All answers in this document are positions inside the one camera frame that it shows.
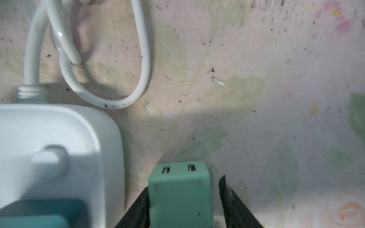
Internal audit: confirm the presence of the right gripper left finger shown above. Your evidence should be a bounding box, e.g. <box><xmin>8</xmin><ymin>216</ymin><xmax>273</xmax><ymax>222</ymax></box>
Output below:
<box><xmin>115</xmin><ymin>187</ymin><xmax>150</xmax><ymax>228</ymax></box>

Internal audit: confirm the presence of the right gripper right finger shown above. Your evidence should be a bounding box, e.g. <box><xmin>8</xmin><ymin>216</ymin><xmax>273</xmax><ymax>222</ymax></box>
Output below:
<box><xmin>219</xmin><ymin>175</ymin><xmax>263</xmax><ymax>228</ymax></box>

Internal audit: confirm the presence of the green USB charger plug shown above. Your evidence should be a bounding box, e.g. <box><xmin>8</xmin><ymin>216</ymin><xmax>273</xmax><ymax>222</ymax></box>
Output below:
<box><xmin>148</xmin><ymin>161</ymin><xmax>213</xmax><ymax>228</ymax></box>

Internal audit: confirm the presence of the teal USB charger plug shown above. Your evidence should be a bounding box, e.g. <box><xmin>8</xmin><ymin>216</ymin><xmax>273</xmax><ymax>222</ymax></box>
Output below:
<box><xmin>1</xmin><ymin>199</ymin><xmax>90</xmax><ymax>228</ymax></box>

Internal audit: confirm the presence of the white square power socket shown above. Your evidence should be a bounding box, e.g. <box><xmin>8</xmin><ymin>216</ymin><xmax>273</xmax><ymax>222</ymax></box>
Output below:
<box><xmin>1</xmin><ymin>85</ymin><xmax>125</xmax><ymax>228</ymax></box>

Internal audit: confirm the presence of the white socket white cable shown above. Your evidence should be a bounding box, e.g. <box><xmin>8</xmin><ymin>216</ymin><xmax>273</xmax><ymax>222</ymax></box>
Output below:
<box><xmin>23</xmin><ymin>0</ymin><xmax>151</xmax><ymax>110</ymax></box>

